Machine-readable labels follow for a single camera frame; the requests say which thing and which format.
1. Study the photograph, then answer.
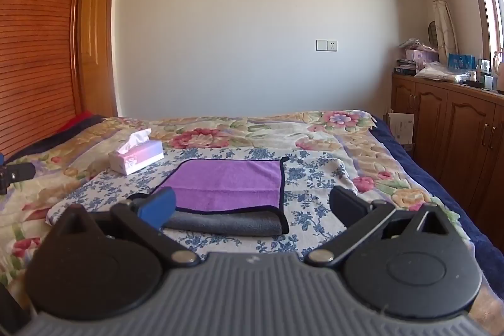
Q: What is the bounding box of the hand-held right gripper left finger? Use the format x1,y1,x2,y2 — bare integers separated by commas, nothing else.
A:
49,186,200,269

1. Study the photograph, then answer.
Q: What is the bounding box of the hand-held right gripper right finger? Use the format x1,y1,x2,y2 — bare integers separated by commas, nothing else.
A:
305,185,453,266

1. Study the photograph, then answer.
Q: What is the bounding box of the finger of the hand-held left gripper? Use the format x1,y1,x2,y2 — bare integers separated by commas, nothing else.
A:
0,153,36,196

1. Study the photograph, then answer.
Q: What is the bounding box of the grey towel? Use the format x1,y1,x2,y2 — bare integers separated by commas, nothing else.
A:
161,208,285,236

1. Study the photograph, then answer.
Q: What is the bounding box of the purple towel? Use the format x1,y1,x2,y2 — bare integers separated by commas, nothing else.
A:
155,157,290,216

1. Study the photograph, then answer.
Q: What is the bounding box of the dark cloth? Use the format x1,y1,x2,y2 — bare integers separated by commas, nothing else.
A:
8,115,105,164

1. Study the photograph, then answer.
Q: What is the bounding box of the blue floral white cloth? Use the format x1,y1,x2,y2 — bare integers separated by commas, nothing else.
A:
46,146,360,259

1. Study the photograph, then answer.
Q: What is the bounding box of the pink white tissue box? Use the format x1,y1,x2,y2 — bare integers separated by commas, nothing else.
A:
108,128,165,176

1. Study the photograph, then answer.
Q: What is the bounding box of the red cloth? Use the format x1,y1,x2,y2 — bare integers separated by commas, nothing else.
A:
57,111,94,134

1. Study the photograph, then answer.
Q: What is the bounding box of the white paper bag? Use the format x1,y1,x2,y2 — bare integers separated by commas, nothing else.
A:
387,112,415,146

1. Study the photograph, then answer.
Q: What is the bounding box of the dark blue blanket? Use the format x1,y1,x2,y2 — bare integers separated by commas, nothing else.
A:
370,113,504,299

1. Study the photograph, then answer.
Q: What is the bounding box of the floral bedspread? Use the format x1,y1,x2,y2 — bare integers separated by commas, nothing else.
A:
0,110,489,291

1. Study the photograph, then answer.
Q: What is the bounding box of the wooden slatted wardrobe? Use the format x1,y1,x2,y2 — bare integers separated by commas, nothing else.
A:
0,0,95,160

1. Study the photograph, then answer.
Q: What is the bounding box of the wooden cabinet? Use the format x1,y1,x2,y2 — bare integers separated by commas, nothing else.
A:
390,71,504,239

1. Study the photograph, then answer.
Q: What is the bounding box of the stack of books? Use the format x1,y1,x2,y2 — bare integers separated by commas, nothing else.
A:
395,60,417,76

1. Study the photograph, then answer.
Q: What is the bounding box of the wooden door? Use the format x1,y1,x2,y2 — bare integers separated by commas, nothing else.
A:
81,0,118,118

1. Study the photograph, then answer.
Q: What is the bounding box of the clear plastic bag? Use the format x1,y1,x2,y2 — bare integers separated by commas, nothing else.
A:
414,61,470,82

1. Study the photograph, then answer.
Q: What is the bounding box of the blue box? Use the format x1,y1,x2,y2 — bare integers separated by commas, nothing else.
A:
448,53,477,71

